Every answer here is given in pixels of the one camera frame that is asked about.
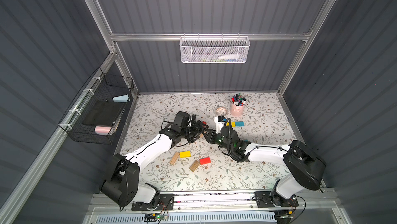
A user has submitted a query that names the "teal block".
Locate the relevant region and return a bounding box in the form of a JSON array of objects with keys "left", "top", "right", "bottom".
[{"left": 233, "top": 121, "right": 244, "bottom": 127}]

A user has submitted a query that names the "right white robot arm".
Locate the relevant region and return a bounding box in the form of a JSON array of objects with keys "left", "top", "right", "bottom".
[{"left": 202, "top": 126, "right": 326, "bottom": 207}]

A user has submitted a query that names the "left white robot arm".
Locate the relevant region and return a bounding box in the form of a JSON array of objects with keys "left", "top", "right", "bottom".
[{"left": 99, "top": 111, "right": 209, "bottom": 209}]

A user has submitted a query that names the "small glass dish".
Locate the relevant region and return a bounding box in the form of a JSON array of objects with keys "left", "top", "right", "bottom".
[{"left": 215, "top": 106, "right": 228, "bottom": 116}]

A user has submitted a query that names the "pink pen cup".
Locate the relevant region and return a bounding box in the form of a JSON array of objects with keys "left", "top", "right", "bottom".
[{"left": 230, "top": 103, "right": 245, "bottom": 117}]

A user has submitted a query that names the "light blue box in basket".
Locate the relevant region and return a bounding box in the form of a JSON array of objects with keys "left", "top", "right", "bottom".
[{"left": 113, "top": 94, "right": 129, "bottom": 103}]

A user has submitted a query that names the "white bottle in basket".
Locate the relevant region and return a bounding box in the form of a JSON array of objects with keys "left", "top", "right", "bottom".
[{"left": 218, "top": 54, "right": 240, "bottom": 60}]

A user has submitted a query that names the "black notebook in basket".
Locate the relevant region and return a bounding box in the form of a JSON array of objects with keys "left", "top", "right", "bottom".
[{"left": 82, "top": 101, "right": 125, "bottom": 126}]

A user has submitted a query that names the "pink eraser in basket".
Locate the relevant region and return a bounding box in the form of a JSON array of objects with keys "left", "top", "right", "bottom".
[{"left": 95, "top": 126, "right": 112, "bottom": 136}]

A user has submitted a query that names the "white wire mesh basket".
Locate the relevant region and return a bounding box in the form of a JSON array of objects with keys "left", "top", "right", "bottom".
[{"left": 179, "top": 36, "right": 250, "bottom": 64}]

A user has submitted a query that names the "black wire wall basket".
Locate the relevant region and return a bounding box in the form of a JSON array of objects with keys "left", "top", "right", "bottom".
[{"left": 59, "top": 68, "right": 134, "bottom": 145}]

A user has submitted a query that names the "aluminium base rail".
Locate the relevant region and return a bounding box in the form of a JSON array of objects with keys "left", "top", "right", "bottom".
[{"left": 86, "top": 189, "right": 298, "bottom": 224}]

